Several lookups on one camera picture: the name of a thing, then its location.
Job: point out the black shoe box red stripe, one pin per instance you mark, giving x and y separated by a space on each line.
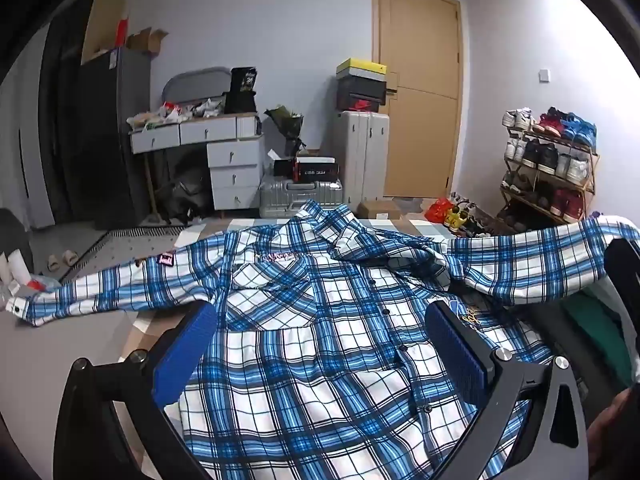
316 169

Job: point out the wooden door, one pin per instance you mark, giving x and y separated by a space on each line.
420 85

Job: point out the blue white plaid shirt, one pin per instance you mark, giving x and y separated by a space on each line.
325 310

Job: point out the black paper bag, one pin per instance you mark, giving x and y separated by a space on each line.
241 90

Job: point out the white drawer desk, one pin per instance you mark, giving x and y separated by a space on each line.
225 160

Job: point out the black cabinet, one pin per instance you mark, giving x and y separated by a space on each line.
110 140

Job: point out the small open cardboard box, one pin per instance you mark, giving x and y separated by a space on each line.
146 41

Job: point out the grey patterned rug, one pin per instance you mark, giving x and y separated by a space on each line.
125 247

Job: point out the black chair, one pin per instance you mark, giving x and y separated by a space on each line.
12 235

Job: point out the yellow lid shoe box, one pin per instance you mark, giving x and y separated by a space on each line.
362 67

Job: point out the closed cardboard parcel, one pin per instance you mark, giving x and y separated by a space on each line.
379 209

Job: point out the brown blue checked tablecloth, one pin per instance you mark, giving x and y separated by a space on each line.
150 322

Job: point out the grey rounded chair back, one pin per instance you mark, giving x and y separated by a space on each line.
195 82

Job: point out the dark wrapped flower bouquet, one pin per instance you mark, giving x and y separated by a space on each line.
286 125

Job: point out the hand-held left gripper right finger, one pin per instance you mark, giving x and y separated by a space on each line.
455 355

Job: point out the large flat cardboard box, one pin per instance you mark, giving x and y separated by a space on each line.
105 25

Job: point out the white wall switch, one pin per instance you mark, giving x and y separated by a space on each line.
544 75

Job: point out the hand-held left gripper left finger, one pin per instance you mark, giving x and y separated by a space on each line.
185 355

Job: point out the pile of snack packets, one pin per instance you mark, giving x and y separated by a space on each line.
172 111

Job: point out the red flat box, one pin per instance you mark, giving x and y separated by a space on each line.
36 285

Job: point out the red plastic bag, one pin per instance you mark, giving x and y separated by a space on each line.
440 209

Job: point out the beige slipper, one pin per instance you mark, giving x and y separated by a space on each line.
69 258
54 262

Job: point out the yellow shoes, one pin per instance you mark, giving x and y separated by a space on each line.
457 219

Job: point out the flat silver suitcase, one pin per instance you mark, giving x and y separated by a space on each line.
300 199

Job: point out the green cloth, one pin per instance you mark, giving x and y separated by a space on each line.
595 330

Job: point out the wooden shoe rack with shoes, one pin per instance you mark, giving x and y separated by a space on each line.
550 155

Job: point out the upright silver suitcase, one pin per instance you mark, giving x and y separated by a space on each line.
362 155

